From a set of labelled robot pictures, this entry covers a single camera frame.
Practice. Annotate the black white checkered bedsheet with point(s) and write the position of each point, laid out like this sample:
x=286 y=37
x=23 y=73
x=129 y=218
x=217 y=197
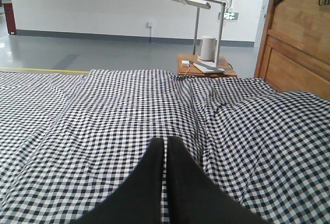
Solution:
x=67 y=142

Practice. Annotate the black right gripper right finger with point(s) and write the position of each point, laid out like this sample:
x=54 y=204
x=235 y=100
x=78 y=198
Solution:
x=193 y=197

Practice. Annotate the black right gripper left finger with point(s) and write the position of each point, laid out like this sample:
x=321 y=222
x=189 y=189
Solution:
x=138 y=198

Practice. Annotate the green exit sign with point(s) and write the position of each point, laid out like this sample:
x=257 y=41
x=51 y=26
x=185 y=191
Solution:
x=228 y=16

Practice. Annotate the wooden bed headboard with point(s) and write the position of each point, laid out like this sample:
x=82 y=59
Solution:
x=294 y=48

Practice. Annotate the small white charger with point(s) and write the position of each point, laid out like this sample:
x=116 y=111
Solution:
x=185 y=63

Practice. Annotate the red cabinet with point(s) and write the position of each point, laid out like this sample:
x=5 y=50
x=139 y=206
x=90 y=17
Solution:
x=10 y=21

